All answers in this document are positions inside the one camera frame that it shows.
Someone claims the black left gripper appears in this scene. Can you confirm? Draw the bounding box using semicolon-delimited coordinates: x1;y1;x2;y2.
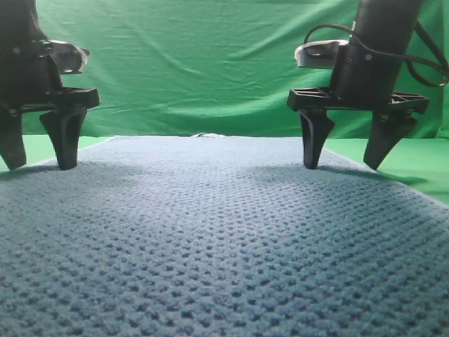
1;40;100;171

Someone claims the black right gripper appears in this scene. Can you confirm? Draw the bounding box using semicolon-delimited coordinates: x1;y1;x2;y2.
287;43;429;170

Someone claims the blue waffle-weave towel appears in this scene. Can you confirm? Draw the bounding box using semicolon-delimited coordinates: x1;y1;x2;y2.
1;137;448;336

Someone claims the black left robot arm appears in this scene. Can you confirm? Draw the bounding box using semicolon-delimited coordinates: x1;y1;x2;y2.
1;1;100;171

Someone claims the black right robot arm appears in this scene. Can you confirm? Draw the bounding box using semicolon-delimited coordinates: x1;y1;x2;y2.
287;1;429;169

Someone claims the green backdrop cloth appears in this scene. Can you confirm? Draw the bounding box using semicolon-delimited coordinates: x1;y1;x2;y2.
20;0;449;140

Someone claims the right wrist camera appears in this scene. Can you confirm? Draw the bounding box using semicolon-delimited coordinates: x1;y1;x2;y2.
294;39;349;69

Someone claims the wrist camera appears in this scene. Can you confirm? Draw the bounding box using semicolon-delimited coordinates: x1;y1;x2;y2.
294;39;349;69
49;40;90;74

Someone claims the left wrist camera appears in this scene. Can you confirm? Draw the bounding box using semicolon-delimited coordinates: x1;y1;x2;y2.
49;40;90;74

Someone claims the black cable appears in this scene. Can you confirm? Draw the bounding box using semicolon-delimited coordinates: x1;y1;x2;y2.
303;20;449;88

